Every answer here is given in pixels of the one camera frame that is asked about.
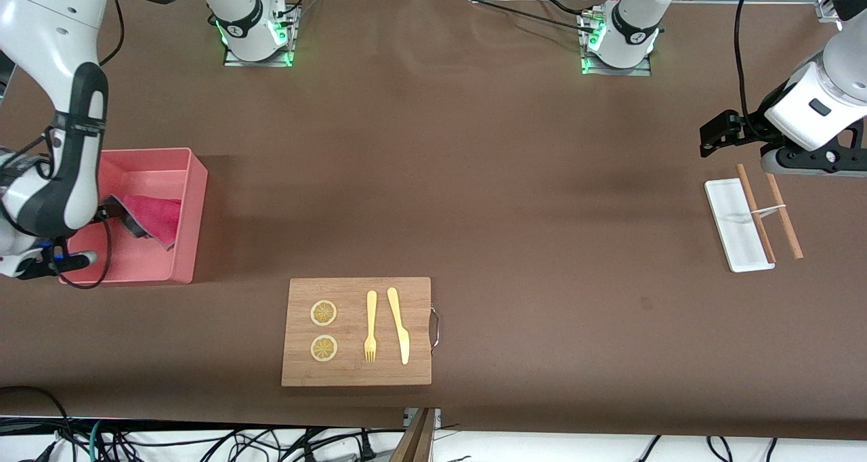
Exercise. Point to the pink cloth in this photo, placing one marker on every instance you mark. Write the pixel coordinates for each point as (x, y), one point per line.
(156, 215)

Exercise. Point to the yellow plastic knife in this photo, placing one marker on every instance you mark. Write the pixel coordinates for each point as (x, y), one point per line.
(399, 326)

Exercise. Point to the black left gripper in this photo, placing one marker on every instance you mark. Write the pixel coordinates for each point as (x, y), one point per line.
(750, 129)

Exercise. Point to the wooden plank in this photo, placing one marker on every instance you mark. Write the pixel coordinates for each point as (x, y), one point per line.
(416, 442)

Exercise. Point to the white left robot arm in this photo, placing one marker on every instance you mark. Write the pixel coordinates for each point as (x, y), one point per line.
(633, 22)

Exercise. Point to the yellow plastic fork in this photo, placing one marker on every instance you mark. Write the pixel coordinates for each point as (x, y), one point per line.
(371, 306)

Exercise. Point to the pink plastic bin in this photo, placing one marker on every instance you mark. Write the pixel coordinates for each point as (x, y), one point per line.
(189, 211)

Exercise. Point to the lemon slice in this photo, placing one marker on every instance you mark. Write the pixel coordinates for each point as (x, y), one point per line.
(324, 348)
(323, 313)

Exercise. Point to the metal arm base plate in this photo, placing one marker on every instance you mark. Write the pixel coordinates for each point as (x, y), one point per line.
(637, 71)
(234, 62)

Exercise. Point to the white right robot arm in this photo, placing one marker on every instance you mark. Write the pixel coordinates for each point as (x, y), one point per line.
(40, 28)

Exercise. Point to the white rectangular tray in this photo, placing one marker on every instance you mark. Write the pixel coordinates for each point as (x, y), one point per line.
(728, 211)

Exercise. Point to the aluminium frame profile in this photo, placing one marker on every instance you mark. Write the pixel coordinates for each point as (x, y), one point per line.
(826, 9)

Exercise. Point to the white rubber band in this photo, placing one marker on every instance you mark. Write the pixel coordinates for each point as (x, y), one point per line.
(769, 210)

